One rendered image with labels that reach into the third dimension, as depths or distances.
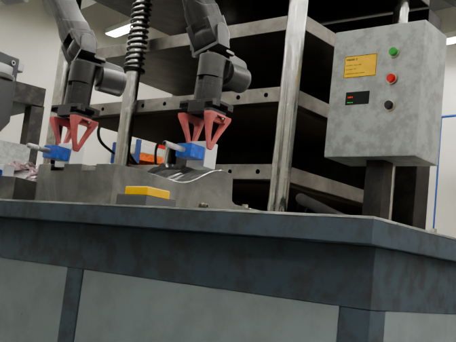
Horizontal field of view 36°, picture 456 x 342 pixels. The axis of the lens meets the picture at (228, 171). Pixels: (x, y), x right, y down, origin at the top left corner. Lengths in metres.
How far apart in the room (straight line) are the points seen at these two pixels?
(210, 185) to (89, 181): 0.31
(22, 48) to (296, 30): 7.46
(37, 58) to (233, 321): 8.48
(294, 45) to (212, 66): 0.72
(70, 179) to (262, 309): 0.59
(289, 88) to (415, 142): 0.41
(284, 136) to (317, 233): 1.11
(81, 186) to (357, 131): 0.93
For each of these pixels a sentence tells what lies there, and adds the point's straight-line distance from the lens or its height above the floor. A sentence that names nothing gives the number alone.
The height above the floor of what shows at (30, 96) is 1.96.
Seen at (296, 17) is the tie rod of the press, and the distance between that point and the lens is 2.20.
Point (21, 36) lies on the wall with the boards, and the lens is 9.47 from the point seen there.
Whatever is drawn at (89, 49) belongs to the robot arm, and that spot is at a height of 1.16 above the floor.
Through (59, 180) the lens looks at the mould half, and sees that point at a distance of 1.56.
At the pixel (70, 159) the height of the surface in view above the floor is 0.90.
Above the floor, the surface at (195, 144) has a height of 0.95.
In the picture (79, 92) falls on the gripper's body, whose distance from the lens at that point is 1.59.
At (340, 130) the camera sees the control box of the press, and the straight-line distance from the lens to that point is 2.14.
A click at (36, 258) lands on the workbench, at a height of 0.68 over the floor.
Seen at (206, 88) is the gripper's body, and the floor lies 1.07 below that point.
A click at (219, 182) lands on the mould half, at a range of 1.66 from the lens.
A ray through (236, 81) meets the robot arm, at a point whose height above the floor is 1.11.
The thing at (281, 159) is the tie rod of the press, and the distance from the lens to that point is 2.08.
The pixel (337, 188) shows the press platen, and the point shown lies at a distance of 2.44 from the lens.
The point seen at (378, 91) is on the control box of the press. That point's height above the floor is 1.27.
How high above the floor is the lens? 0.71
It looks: 8 degrees up
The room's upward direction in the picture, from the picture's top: 6 degrees clockwise
